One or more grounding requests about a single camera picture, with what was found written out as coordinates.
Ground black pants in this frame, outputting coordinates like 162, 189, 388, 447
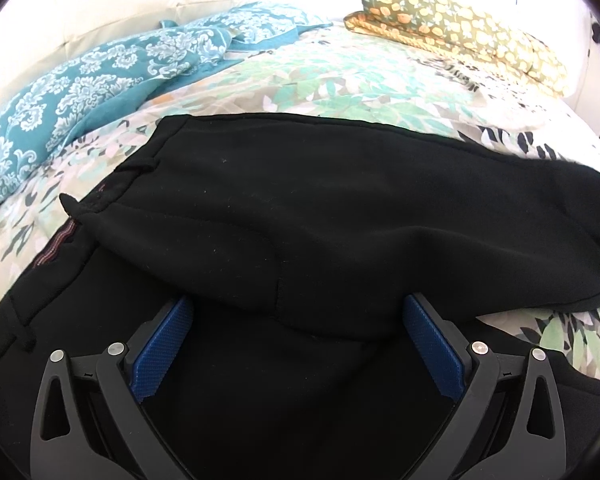
0, 114, 600, 479

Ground teal patterned pillow far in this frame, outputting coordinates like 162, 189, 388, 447
189, 2, 332, 51

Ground floral bed sheet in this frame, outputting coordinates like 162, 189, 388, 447
0, 19, 600, 386

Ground teal patterned pillow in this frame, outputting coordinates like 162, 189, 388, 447
189, 2, 332, 51
0, 26, 232, 205

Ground teal patterned pillow near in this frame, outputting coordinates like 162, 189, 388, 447
0, 26, 232, 205

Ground orange floral pillow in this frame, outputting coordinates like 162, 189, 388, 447
343, 0, 567, 96

